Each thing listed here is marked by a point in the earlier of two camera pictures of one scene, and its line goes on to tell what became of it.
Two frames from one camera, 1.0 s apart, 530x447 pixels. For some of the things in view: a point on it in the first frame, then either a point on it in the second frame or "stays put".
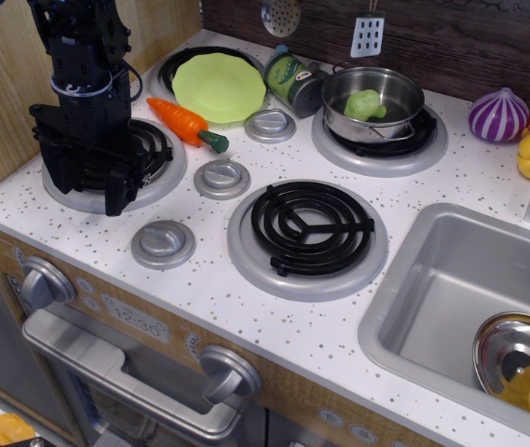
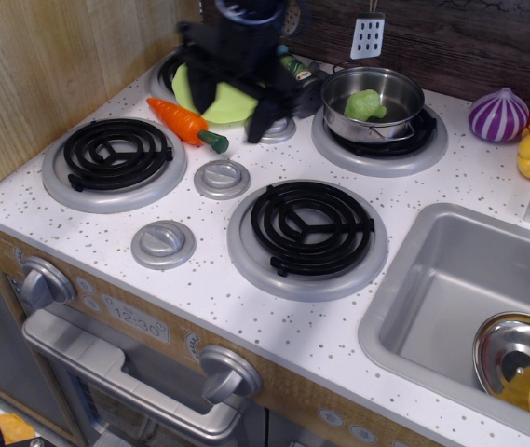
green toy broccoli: (364, 104) stays put
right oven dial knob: (226, 374) stays put
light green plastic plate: (219, 87) stays put
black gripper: (94, 130) -> (244, 55)
